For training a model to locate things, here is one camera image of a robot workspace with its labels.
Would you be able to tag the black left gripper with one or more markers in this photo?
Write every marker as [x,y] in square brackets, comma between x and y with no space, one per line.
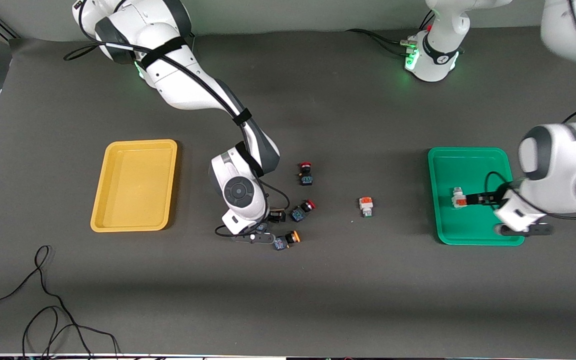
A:
[494,198]

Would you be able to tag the white orange switch block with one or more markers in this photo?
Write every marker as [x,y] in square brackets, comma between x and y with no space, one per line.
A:
[459,199]

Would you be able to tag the green push button white body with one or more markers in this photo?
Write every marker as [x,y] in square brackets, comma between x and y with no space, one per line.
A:
[366,204]

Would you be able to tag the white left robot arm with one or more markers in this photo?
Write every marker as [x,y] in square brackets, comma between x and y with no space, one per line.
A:
[563,175]

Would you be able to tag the red push button black body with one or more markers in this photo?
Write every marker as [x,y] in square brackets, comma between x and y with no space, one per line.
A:
[307,179]
[298,215]

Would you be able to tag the green plastic tray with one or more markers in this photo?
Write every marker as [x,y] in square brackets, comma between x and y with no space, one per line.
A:
[448,225]

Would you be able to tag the yellow plastic tray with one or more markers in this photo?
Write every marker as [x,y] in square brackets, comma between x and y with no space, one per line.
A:
[133,190]

